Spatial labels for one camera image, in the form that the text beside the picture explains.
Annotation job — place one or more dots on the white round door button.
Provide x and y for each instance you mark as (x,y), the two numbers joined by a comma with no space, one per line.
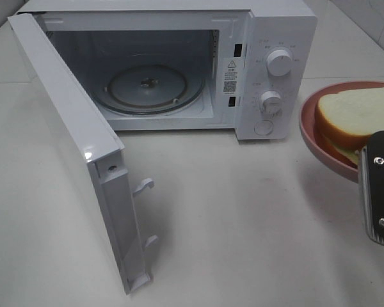
(263,127)

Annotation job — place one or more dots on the white timer knob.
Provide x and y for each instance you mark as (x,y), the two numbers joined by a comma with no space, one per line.
(270,102)

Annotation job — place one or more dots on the white microwave door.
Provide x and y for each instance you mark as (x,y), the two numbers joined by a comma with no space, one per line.
(90,150)

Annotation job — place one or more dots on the pink round plate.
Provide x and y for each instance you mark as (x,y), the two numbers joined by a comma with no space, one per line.
(316,142)

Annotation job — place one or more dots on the lettuce bread sandwich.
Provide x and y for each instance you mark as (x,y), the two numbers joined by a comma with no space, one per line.
(349,118)

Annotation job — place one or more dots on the glass microwave turntable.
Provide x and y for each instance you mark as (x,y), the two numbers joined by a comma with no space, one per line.
(151,89)

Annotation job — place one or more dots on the white warning label sticker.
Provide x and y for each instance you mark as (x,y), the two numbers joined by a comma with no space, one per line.
(231,75)

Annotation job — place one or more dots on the white microwave oven body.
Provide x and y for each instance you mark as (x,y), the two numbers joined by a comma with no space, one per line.
(98,39)

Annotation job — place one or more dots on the white upper control knob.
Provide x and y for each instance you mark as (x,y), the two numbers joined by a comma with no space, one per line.
(279,62)

